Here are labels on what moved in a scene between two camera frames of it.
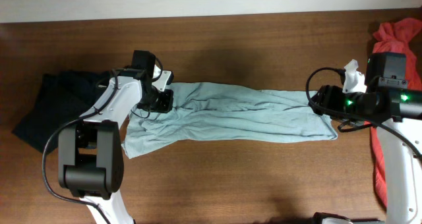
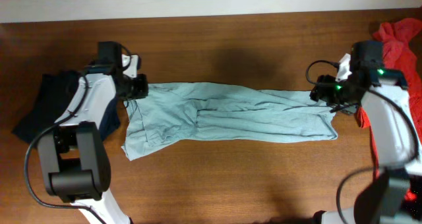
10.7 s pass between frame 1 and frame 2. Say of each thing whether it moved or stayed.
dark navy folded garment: stayed
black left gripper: moved
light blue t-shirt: stayed
